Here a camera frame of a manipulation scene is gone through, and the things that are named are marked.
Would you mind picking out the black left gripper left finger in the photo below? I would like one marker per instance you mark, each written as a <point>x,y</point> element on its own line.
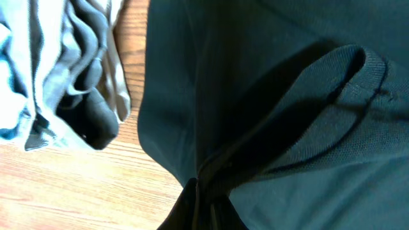
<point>181,215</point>

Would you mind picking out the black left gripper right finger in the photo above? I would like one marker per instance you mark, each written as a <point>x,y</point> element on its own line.
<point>223,215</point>

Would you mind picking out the black polo shirt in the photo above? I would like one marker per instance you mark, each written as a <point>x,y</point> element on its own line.
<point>296,110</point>

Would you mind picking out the beige folded garment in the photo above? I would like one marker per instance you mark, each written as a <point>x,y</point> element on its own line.
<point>112,85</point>

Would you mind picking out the grey folded garment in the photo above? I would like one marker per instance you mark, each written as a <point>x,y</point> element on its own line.
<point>74,114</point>

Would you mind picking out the light blue printed t-shirt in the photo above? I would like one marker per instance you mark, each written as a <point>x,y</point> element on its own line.
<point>30,48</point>

